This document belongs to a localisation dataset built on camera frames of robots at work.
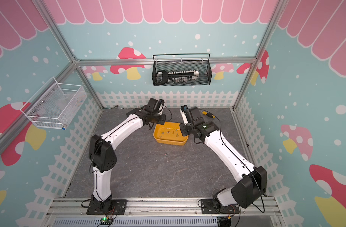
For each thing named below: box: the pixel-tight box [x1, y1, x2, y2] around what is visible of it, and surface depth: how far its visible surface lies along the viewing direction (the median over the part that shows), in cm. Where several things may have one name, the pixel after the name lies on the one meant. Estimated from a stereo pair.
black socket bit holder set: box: [155, 69, 200, 86], surface depth 91 cm
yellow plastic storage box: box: [153, 121, 189, 146], surface depth 105 cm
